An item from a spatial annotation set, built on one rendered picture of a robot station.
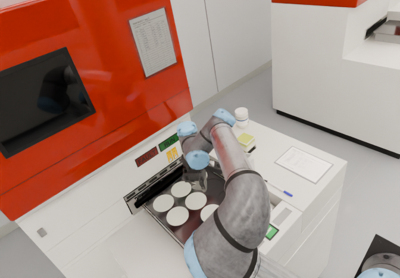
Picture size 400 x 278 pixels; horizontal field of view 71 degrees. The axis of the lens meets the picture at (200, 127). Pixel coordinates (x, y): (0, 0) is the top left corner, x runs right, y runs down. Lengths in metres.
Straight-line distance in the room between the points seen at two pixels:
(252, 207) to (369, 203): 2.00
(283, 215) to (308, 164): 0.30
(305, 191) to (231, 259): 0.67
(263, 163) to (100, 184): 0.73
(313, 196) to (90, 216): 0.93
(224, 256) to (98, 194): 0.77
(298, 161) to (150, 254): 0.77
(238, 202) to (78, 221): 0.85
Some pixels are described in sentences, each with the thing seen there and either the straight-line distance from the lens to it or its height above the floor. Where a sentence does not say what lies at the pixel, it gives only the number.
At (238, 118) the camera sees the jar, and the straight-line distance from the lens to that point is 1.53.
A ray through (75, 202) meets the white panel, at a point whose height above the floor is 1.10.
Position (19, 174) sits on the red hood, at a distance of 1.07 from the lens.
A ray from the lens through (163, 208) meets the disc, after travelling 1.34.
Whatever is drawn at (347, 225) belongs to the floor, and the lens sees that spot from 2.38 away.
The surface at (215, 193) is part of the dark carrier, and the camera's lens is 1.34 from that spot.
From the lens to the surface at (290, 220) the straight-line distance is 1.16.
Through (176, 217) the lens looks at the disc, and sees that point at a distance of 1.29.
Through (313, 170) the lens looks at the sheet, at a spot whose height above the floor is 0.97.
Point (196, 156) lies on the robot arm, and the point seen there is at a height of 1.30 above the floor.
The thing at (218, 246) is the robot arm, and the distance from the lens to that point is 0.62.
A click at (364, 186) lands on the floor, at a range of 2.66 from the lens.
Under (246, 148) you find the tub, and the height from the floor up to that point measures 1.00.
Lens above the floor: 1.91
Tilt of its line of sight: 36 degrees down
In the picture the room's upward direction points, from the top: 12 degrees counter-clockwise
